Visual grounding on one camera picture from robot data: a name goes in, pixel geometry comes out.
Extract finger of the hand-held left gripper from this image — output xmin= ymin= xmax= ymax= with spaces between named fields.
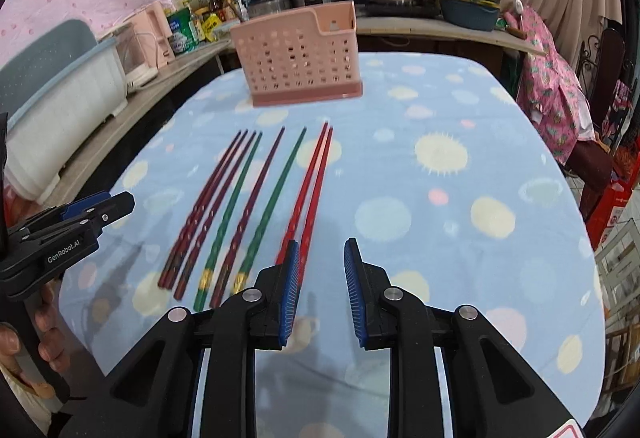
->
xmin=61 ymin=192 xmax=112 ymax=221
xmin=22 ymin=192 xmax=136 ymax=244

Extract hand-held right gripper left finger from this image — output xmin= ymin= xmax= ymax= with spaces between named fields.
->
xmin=65 ymin=240 xmax=301 ymax=438

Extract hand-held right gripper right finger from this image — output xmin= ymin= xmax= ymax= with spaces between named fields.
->
xmin=343 ymin=238 xmax=586 ymax=438

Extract maroon chopstick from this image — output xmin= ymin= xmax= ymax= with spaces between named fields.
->
xmin=165 ymin=129 xmax=249 ymax=292
xmin=210 ymin=126 xmax=287 ymax=310
xmin=158 ymin=132 xmax=241 ymax=289
xmin=174 ymin=131 xmax=258 ymax=299

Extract green chopstick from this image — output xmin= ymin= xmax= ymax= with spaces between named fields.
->
xmin=193 ymin=131 xmax=264 ymax=313
xmin=231 ymin=127 xmax=307 ymax=296

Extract red chopstick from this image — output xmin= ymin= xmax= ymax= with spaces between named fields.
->
xmin=298 ymin=126 xmax=335 ymax=251
xmin=275 ymin=121 xmax=330 ymax=271

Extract pink perforated utensil basket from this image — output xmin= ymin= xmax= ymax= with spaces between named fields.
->
xmin=230 ymin=0 xmax=363 ymax=108

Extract person's left hand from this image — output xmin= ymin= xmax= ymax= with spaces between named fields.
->
xmin=0 ymin=284 xmax=61 ymax=395

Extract white dish drainer tub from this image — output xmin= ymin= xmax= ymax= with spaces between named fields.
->
xmin=0 ymin=19 xmax=130 ymax=201

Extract blue planet-print tablecloth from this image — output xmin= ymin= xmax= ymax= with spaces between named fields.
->
xmin=57 ymin=52 xmax=608 ymax=438

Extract wooden counter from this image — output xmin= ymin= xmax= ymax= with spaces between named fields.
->
xmin=42 ymin=13 xmax=548 ymax=209

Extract pink kitchen appliance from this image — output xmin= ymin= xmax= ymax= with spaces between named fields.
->
xmin=115 ymin=0 xmax=176 ymax=86

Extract yellow packet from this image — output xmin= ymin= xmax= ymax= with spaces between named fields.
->
xmin=200 ymin=15 xmax=223 ymax=41

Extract clear food container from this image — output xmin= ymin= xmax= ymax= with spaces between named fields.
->
xmin=212 ymin=20 xmax=241 ymax=41

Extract small steel pot with lid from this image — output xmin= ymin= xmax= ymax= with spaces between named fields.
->
xmin=247 ymin=0 xmax=292 ymax=19

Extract red box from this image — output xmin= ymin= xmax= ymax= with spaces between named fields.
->
xmin=585 ymin=178 xmax=636 ymax=249

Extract dark ornate chair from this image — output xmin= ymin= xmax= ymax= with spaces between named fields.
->
xmin=565 ymin=25 xmax=628 ymax=219

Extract pink floral garment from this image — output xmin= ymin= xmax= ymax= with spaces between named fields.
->
xmin=502 ymin=8 xmax=596 ymax=166

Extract blue plastic basin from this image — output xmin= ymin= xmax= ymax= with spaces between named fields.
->
xmin=436 ymin=0 xmax=501 ymax=31

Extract hanging clothes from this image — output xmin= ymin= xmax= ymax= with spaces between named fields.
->
xmin=617 ymin=0 xmax=640 ymax=149

